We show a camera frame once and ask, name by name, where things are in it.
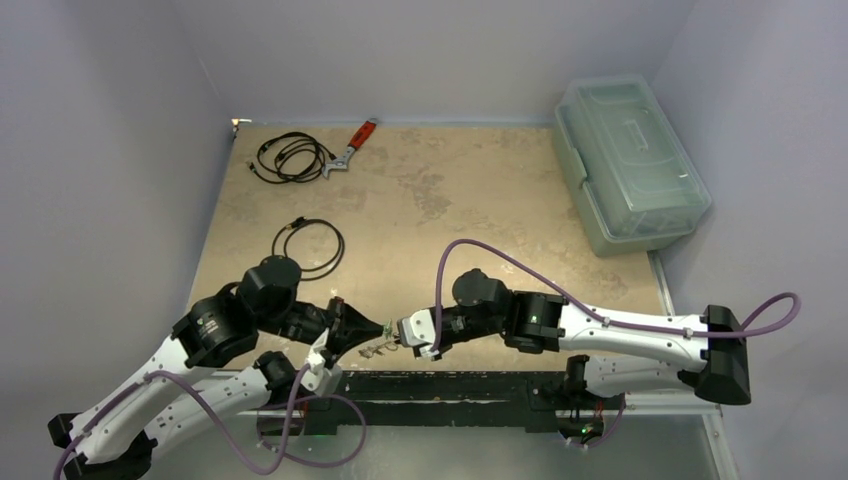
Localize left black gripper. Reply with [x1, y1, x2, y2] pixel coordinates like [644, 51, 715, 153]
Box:
[259, 294, 386, 359]

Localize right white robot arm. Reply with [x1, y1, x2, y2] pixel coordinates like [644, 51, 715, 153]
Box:
[425, 269, 751, 407]

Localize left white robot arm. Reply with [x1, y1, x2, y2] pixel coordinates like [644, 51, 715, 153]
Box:
[48, 255, 384, 479]

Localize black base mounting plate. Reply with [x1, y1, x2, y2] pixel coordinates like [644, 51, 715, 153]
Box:
[292, 371, 625, 441]

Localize translucent green plastic toolbox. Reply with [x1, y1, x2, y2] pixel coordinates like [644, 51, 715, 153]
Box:
[553, 74, 711, 257]

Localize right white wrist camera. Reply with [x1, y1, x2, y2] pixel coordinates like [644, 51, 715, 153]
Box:
[396, 309, 441, 361]

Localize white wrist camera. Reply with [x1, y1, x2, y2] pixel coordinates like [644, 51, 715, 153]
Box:
[396, 309, 441, 361]
[301, 329, 343, 397]

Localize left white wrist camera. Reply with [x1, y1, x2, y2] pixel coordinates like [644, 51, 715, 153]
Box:
[301, 329, 343, 397]

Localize coiled black cable near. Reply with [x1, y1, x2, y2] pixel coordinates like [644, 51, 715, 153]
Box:
[271, 217, 346, 282]

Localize coiled black cable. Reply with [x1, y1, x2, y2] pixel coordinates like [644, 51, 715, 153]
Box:
[246, 131, 336, 184]
[271, 217, 346, 282]

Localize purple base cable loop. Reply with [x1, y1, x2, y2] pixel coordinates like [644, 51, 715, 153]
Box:
[255, 390, 370, 470]

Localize red handled adjustable wrench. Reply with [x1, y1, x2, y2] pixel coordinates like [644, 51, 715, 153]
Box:
[321, 118, 379, 179]

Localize coiled black cable far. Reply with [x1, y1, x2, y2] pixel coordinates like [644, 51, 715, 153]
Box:
[246, 131, 336, 184]

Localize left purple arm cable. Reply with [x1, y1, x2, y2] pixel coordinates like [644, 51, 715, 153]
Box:
[52, 364, 313, 480]

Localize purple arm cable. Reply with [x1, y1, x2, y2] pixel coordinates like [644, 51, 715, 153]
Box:
[52, 364, 313, 480]
[427, 239, 802, 352]

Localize aluminium frame rail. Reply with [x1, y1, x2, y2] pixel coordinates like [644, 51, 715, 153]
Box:
[122, 251, 723, 465]

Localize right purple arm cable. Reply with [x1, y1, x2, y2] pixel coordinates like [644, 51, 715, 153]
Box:
[427, 239, 802, 352]

